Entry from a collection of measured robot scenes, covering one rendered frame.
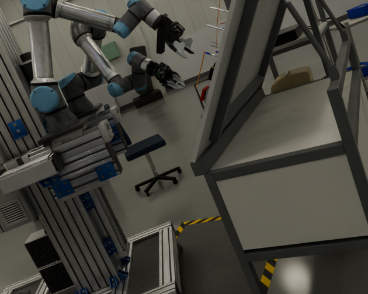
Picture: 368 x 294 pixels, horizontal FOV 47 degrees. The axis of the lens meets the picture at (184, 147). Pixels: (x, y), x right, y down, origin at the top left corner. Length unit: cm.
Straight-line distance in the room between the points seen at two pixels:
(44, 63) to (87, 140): 40
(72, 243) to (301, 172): 136
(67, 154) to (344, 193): 124
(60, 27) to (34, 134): 1057
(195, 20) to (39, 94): 1079
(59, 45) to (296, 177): 1148
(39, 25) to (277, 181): 117
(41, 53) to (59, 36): 1086
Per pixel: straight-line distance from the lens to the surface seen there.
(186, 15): 1252
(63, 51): 1276
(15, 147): 233
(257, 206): 174
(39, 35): 193
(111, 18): 207
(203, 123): 165
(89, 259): 248
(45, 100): 191
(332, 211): 170
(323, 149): 158
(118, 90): 209
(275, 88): 290
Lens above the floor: 135
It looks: 14 degrees down
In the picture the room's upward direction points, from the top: 23 degrees counter-clockwise
